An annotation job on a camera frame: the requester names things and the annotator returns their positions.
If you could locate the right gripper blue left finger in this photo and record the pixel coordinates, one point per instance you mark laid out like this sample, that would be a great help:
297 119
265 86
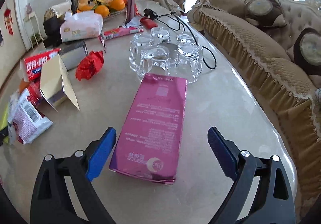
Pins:
98 152

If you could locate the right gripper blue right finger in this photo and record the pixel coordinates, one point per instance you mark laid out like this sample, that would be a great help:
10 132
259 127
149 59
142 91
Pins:
225 151

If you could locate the magenta pink cosmetic box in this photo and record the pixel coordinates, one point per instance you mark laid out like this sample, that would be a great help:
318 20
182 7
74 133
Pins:
148 146

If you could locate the silver cardboard box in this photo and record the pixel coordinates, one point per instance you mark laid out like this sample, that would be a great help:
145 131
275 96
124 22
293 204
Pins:
72 53

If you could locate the red white toothpaste box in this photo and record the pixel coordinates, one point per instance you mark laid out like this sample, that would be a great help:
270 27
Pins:
31 66

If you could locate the orange box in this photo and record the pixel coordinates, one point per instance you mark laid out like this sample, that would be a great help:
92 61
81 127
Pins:
23 84

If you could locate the ornate white marble coffee table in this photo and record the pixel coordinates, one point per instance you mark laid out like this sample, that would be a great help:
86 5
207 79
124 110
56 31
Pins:
47 178

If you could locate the red white snack bag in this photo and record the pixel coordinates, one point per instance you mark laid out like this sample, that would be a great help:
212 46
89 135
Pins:
25 122

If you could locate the tan open cardboard box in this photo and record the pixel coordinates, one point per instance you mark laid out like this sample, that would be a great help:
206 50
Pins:
55 86

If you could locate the crumpled red wrapper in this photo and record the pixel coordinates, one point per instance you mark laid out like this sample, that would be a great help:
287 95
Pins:
90 65

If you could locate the yellow green small box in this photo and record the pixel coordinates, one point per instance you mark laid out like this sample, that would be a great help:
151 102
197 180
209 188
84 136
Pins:
4 134

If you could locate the clear glass cup set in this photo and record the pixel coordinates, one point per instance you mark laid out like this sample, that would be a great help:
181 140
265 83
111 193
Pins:
157 53

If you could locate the beige sofa right side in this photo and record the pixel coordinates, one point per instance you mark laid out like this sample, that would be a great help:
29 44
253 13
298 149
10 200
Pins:
284 90

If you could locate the round embroidered brown cushion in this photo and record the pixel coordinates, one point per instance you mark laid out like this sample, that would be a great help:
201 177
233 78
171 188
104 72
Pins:
306 51

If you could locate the pink long candy box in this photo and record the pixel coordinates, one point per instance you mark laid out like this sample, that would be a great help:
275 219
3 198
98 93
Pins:
119 32

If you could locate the white tissue pack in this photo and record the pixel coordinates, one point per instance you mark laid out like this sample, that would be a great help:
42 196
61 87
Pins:
81 26

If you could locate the black cylinder speaker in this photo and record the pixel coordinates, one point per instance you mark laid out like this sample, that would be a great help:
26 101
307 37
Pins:
52 30

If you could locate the small red pouch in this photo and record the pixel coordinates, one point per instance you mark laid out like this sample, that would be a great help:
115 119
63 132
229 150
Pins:
148 23

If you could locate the orange fruit left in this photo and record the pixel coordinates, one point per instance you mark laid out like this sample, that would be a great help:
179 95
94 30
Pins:
102 10

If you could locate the orange fruit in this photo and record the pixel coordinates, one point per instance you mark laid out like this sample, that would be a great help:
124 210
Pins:
117 5
102 10

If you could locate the white tall side stand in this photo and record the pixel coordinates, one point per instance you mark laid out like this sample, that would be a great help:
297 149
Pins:
32 28

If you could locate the orange fruit right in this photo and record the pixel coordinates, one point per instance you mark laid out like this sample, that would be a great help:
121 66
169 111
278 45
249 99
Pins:
117 5

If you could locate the pink vase on stand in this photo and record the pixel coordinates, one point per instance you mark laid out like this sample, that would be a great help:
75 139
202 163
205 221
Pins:
28 8

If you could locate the red Chinese knot ornament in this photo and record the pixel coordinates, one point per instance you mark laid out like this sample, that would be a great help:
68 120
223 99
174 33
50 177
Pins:
8 21

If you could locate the black charger with cable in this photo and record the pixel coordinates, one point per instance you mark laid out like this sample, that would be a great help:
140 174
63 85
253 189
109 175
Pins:
154 16

